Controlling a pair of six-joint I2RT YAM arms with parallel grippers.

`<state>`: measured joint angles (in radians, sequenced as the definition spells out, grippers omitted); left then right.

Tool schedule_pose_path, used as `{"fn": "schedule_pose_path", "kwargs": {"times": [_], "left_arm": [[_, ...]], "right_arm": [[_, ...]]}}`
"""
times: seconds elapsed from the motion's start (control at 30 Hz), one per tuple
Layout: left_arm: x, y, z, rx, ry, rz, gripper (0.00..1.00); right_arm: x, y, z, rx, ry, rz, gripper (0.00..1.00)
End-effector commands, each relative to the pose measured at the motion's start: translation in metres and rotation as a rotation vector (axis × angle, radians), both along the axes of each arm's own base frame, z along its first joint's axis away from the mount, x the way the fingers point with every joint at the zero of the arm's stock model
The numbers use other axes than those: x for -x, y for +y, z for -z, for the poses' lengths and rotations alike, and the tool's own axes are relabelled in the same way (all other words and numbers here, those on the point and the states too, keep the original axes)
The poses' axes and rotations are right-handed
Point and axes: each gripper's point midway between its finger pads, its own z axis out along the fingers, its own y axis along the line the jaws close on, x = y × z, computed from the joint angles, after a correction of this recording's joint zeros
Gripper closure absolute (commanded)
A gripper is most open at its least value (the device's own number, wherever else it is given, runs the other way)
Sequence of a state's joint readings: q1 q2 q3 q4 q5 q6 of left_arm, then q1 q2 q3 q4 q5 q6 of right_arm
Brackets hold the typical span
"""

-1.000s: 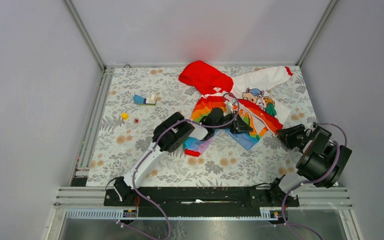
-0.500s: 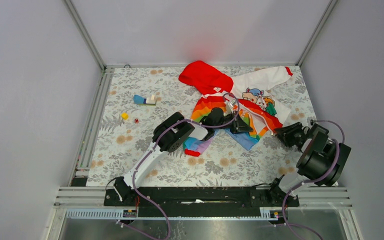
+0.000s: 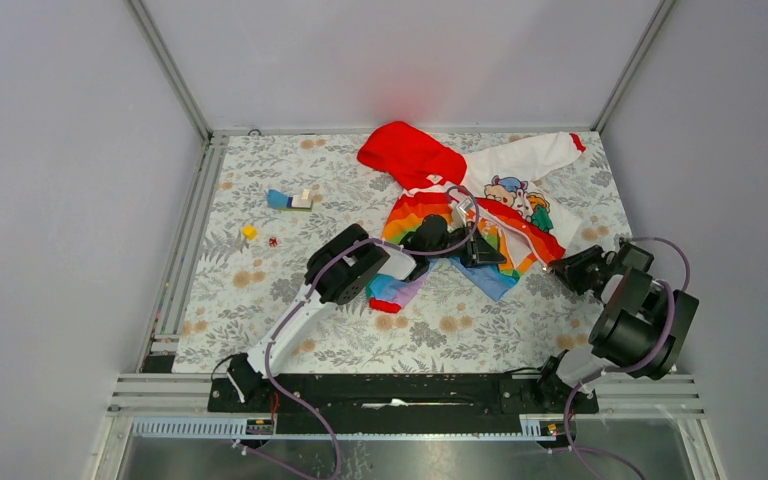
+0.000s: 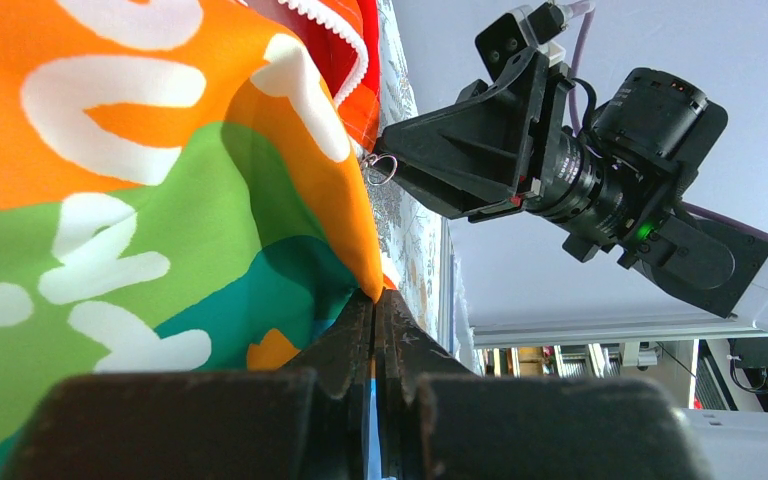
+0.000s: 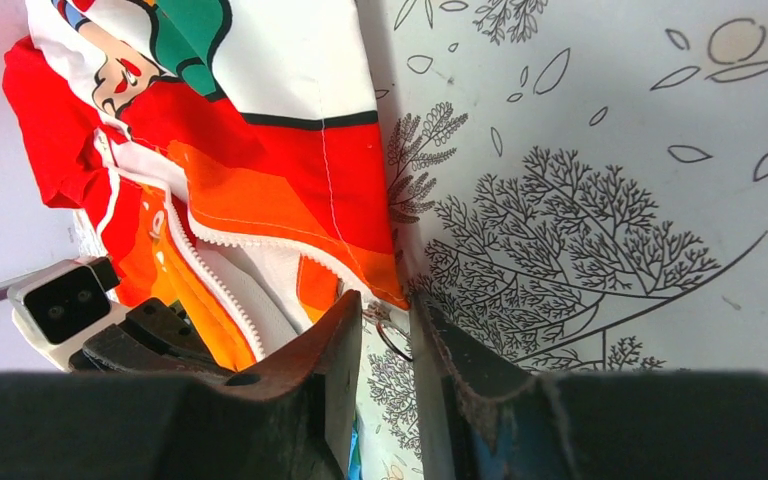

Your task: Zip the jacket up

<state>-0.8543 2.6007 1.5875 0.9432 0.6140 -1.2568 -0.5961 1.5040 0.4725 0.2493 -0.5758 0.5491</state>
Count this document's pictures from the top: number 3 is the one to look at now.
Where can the floral patterned table mat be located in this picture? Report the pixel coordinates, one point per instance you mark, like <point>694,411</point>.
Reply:
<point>241,287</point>

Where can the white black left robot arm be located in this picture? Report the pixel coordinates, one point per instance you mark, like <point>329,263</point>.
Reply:
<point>338,272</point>

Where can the aluminium frame rails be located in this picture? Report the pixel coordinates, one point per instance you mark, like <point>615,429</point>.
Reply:
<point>119,430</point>

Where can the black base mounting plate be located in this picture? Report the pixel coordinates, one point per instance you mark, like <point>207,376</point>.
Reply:
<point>390,404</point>

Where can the rainbow red white kids jacket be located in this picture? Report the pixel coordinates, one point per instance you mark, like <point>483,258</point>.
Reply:
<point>514,214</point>

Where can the blue white toy block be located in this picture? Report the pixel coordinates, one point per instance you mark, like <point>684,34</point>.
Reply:
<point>281,201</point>

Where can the small yellow cube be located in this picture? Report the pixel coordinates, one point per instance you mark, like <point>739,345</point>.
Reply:
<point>249,232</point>

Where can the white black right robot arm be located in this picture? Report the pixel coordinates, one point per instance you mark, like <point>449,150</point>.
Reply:
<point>640,331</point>

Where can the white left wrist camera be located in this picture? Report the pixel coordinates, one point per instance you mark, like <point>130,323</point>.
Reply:
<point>463,212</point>

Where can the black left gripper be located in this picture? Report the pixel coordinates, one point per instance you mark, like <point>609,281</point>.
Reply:
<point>479,252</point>

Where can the grey slotted cable duct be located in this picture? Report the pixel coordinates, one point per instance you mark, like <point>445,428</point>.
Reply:
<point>203,428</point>

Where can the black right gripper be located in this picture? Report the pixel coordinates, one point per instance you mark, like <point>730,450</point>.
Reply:
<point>570,266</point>

